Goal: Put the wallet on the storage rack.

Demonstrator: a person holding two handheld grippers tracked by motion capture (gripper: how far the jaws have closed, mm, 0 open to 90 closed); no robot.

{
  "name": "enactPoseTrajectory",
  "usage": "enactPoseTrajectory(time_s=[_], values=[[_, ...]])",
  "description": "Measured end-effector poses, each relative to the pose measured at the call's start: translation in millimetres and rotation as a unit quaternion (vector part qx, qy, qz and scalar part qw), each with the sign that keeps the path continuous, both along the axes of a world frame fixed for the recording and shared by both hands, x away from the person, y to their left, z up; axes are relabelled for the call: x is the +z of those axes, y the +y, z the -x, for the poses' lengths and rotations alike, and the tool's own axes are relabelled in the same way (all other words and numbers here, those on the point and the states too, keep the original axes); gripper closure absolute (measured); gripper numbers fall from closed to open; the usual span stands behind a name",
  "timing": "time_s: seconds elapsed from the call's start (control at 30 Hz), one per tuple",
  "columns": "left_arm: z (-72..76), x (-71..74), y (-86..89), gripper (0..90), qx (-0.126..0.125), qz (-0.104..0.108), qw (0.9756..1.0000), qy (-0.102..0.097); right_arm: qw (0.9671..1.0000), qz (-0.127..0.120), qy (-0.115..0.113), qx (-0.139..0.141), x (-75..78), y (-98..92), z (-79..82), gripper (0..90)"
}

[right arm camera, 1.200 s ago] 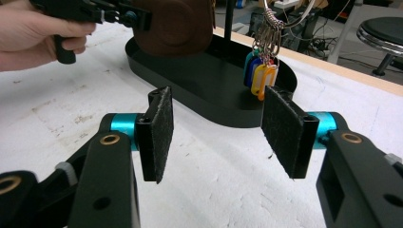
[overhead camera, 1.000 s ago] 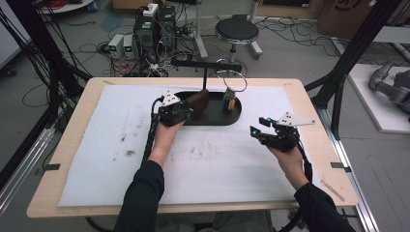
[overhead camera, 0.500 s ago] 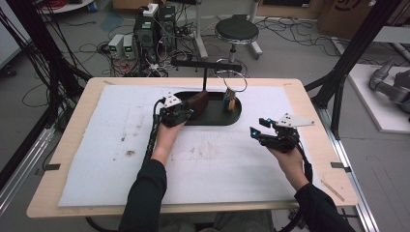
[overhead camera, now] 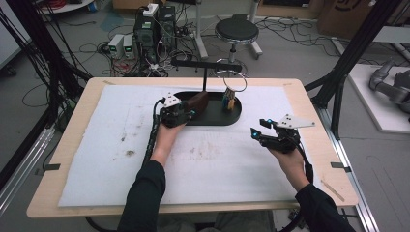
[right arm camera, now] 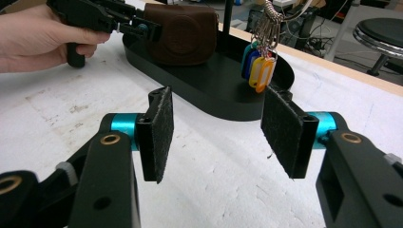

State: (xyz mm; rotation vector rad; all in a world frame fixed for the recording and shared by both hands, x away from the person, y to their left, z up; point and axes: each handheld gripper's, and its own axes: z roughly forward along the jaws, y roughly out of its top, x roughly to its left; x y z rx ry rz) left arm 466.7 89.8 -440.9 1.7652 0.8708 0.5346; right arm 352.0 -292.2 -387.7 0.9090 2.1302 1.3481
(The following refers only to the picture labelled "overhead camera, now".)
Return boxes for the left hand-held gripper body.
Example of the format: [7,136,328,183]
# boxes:
[160,92,193,129]

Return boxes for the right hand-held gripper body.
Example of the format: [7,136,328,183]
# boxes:
[261,113,316,155]

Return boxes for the brown pouch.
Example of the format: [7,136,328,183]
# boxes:
[185,90,210,117]

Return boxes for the black tray with hanger stand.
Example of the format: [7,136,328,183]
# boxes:
[170,58,243,127]

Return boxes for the key ring with coloured tags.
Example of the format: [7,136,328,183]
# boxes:
[220,70,249,113]

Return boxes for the person's left hand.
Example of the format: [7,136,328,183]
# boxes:
[150,123,187,167]

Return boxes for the person's right hand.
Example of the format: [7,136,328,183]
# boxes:
[268,148,311,193]

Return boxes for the black tape piece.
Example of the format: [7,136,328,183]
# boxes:
[330,161,353,174]
[34,162,62,177]

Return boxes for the grey bench power supply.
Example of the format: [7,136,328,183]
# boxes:
[123,34,136,60]
[107,33,126,60]

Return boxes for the black computer tower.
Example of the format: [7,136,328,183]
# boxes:
[132,5,178,65]

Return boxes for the white foam mat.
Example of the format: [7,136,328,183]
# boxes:
[57,84,324,208]

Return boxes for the black round stool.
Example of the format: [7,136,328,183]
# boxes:
[214,14,260,78]

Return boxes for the white platform board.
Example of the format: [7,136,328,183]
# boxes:
[347,63,410,135]

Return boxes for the white power strip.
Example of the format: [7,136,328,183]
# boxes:
[142,3,160,18]

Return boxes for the cardboard box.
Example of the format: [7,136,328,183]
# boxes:
[316,0,382,41]

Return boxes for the left hand-held gripper cable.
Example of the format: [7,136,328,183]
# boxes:
[142,98,166,169]

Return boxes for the hand-held gripper cable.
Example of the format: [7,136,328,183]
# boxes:
[142,98,166,169]
[297,144,315,186]

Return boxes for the right hand-held gripper cable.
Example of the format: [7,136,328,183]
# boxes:
[297,144,315,186]

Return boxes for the aluminium rail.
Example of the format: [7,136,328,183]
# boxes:
[0,125,56,215]
[314,105,382,232]

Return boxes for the white desk leg frame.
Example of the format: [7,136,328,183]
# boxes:
[192,0,264,61]

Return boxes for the black frame post with cables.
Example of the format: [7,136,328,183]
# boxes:
[0,0,93,131]

